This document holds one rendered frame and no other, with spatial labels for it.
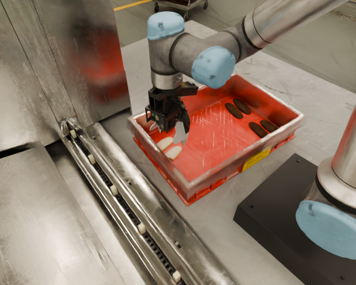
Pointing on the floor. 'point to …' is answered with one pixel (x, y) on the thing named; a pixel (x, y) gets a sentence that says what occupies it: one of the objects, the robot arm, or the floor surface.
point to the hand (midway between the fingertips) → (173, 134)
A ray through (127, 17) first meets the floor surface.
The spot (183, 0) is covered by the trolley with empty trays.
